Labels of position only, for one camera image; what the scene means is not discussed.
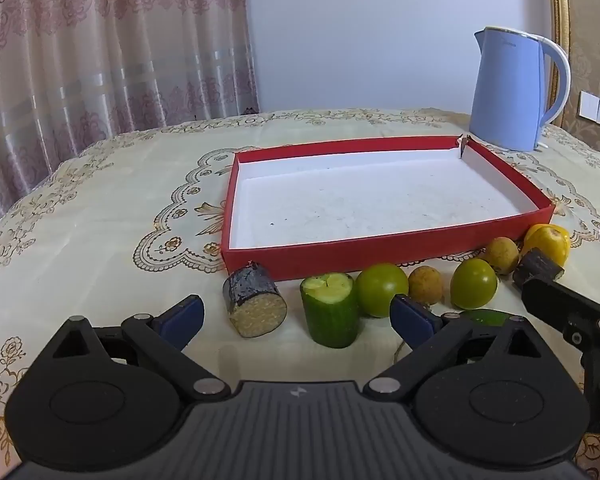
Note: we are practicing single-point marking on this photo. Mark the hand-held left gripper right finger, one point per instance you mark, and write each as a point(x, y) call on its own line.
point(410, 317)

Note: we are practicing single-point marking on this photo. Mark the brown longan with stem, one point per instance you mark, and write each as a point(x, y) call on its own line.
point(425, 285)

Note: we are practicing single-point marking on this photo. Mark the red cardboard box lid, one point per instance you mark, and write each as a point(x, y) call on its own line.
point(355, 200)

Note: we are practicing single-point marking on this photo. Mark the white wall switch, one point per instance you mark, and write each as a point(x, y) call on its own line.
point(596, 107)

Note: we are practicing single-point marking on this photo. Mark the green cucumber piece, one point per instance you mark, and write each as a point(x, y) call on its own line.
point(330, 315)

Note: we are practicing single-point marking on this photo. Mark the green tomato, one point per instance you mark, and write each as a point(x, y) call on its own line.
point(380, 287)
point(472, 282)

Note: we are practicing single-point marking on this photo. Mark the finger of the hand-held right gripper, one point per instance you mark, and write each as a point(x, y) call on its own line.
point(545, 297)

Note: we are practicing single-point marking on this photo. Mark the yellow bell pepper piece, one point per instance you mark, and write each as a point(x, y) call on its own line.
point(547, 240)

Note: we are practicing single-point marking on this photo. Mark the eggplant piece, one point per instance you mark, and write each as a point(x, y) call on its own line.
point(255, 305)

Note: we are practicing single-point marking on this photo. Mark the blue electric kettle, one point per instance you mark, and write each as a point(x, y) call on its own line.
point(505, 90)

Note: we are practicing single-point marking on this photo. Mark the pink patterned curtain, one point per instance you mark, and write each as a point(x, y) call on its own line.
point(105, 60)

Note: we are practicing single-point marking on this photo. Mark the dark green vegetable piece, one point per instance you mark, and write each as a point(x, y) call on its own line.
point(482, 316)

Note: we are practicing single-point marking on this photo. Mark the eggplant chunk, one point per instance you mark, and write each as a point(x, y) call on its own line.
point(537, 266)

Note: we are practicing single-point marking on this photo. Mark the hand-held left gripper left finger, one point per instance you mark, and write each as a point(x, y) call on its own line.
point(185, 317)

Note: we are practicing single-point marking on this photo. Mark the gold ornate frame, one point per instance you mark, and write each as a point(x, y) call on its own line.
point(560, 10)

